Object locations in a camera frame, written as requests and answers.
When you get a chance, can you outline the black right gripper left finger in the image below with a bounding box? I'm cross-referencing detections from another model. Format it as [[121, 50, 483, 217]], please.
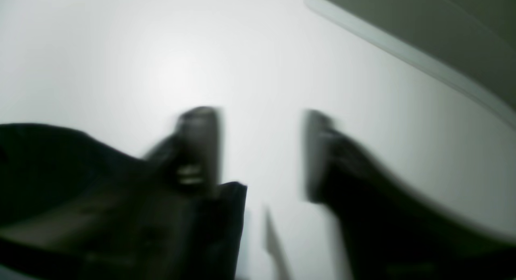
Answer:
[[81, 107, 221, 280]]

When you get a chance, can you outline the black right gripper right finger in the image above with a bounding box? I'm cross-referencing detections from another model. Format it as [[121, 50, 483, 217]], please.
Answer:
[[304, 110, 515, 280]]

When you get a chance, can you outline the black T-shirt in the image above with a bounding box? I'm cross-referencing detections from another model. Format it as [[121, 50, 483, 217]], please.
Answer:
[[1, 121, 247, 280]]

